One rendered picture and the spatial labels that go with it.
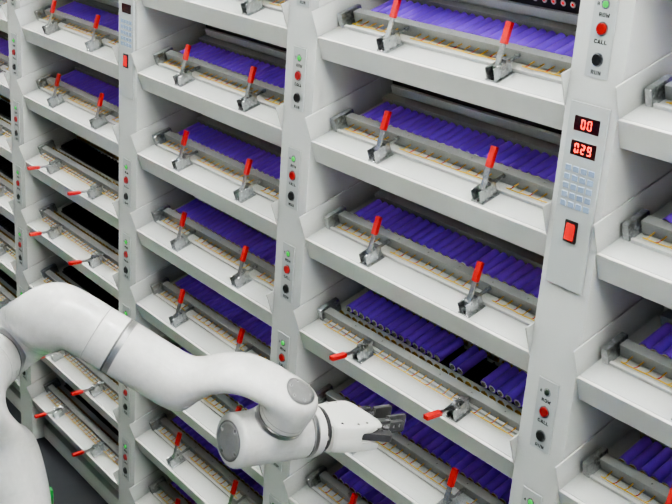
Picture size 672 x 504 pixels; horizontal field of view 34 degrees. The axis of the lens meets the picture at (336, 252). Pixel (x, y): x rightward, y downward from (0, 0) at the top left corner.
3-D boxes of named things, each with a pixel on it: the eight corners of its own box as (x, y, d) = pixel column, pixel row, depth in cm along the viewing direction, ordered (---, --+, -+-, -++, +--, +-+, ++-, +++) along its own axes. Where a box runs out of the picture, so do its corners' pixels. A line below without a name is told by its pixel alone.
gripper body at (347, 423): (287, 438, 174) (341, 430, 182) (325, 466, 167) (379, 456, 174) (295, 394, 173) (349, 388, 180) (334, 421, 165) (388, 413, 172)
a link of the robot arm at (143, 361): (156, 278, 160) (331, 384, 162) (118, 346, 169) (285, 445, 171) (131, 312, 153) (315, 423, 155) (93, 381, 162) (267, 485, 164)
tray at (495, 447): (517, 482, 181) (510, 440, 176) (303, 347, 225) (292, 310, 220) (596, 417, 190) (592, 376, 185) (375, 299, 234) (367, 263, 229)
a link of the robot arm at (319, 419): (277, 443, 173) (292, 441, 175) (310, 467, 166) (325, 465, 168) (286, 394, 171) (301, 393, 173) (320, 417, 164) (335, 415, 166)
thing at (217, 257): (277, 330, 232) (261, 278, 225) (141, 244, 276) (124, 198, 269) (349, 284, 241) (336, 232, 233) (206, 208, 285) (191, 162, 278)
